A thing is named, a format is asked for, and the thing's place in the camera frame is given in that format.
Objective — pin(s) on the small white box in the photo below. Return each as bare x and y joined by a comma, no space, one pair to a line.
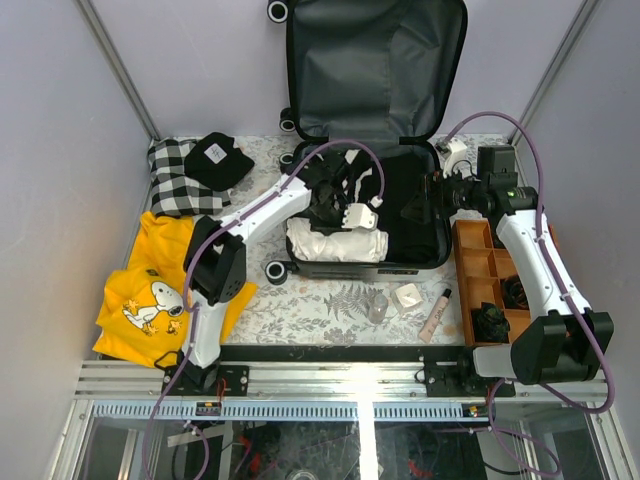
406,298

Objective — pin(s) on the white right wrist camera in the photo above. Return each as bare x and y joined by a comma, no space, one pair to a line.
450,152

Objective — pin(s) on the cream white cloth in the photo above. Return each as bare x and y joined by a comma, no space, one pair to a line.
360,245

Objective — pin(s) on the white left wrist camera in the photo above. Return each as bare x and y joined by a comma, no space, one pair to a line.
359,216

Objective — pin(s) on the pink cosmetic tube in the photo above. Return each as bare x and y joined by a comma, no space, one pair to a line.
435,316

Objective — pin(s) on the black garment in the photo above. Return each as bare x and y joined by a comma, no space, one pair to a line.
409,242

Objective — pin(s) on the wooden compartment organizer tray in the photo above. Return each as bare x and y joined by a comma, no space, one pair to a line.
483,268

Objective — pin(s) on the zebra pattern fleece blanket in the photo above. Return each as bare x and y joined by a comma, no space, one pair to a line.
362,166

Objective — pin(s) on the black rolled item middle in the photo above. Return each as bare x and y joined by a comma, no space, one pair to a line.
514,296

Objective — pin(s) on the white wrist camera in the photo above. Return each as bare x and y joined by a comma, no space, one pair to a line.
450,152
359,216

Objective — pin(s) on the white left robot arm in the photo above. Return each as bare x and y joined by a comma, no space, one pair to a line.
216,260

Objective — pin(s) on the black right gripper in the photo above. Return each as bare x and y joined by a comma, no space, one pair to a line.
435,188

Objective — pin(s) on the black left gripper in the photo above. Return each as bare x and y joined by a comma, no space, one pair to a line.
335,223

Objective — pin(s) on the yellow Snoopy t-shirt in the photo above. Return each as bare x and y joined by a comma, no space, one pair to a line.
142,316

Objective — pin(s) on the black white checkered cloth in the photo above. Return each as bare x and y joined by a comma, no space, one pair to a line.
173,193

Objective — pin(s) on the black cap with label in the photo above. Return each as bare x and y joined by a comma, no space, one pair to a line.
217,163

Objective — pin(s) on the small clear glass bottle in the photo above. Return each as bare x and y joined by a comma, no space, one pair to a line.
378,308

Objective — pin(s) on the aluminium front rail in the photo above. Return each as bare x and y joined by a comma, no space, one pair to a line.
405,381

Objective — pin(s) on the dark green rolled item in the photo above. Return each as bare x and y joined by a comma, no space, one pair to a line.
490,325

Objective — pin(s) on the floral patterned table cloth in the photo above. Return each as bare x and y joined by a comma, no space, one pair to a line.
305,311

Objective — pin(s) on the black open suitcase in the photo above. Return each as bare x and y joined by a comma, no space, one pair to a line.
376,76

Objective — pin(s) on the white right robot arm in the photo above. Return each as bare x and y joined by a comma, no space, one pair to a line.
566,338

